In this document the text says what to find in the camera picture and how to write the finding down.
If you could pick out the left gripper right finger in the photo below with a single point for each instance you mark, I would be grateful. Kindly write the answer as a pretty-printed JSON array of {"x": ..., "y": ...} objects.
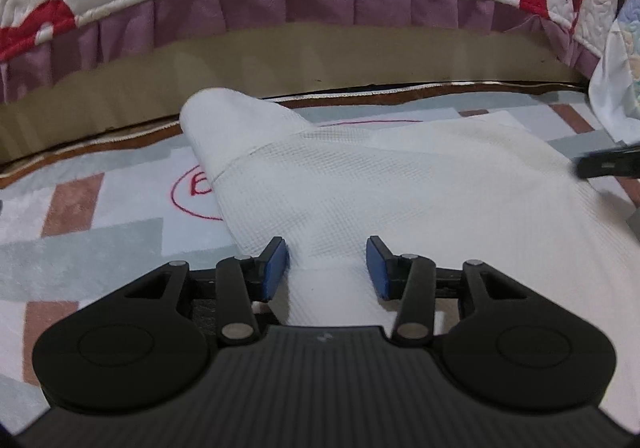
[{"x": 409, "y": 279}]

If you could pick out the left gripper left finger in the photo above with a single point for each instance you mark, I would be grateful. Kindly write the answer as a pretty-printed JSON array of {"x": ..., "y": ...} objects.
[{"x": 241, "y": 281}]

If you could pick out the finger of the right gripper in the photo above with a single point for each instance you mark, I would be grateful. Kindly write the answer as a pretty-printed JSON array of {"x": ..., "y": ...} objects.
[{"x": 619, "y": 162}]

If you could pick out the cream zip-up hoodie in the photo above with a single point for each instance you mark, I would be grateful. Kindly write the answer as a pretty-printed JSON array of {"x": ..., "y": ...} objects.
[{"x": 476, "y": 188}]

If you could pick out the floral quilted blanket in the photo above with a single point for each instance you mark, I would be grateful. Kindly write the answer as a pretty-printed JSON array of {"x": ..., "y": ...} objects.
[{"x": 614, "y": 85}]

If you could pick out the checkered play mat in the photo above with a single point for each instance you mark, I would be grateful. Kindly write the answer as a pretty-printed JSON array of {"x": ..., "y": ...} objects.
[{"x": 76, "y": 229}]

